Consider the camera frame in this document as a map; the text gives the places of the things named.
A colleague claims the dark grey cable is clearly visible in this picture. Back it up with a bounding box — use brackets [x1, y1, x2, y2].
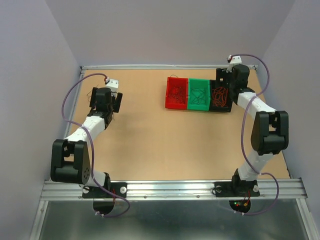
[190, 86, 208, 106]

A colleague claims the black plastic bin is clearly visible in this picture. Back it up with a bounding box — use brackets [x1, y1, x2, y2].
[209, 80, 233, 113]

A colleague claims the green plastic bin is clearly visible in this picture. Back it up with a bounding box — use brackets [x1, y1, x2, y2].
[187, 78, 211, 112]

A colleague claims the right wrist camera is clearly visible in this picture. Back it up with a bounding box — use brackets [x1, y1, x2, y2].
[226, 55, 242, 73]

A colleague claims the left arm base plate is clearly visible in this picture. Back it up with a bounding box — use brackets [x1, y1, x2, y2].
[82, 181, 128, 199]

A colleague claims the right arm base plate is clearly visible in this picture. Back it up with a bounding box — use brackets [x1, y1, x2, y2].
[211, 180, 260, 198]

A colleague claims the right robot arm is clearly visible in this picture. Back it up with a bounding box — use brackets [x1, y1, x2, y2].
[213, 64, 289, 197]

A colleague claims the red plastic bin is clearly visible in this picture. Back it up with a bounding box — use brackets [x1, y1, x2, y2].
[165, 76, 189, 110]

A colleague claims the aluminium front rail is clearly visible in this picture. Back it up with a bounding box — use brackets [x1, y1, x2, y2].
[40, 178, 308, 202]

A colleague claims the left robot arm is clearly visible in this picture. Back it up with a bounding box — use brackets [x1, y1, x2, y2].
[50, 87, 123, 197]

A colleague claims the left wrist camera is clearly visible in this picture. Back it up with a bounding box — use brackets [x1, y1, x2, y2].
[104, 77, 119, 97]

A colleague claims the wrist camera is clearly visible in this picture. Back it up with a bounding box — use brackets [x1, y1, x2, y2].
[104, 77, 119, 97]
[226, 55, 242, 73]

